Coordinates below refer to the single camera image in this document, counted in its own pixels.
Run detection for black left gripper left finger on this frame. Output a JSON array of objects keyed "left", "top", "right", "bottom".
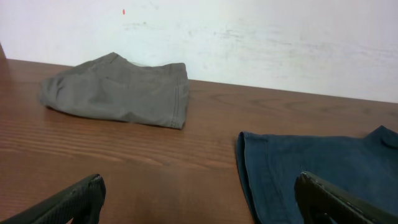
[{"left": 1, "top": 174, "right": 106, "bottom": 224}]

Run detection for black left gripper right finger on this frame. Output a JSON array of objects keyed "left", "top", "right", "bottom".
[{"left": 294, "top": 172, "right": 397, "bottom": 224}]

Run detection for navy blue shorts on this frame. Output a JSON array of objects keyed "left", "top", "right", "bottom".
[{"left": 236, "top": 126, "right": 397, "bottom": 223}]

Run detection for folded grey shorts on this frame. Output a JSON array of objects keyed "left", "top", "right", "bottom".
[{"left": 39, "top": 52, "right": 190, "bottom": 129}]

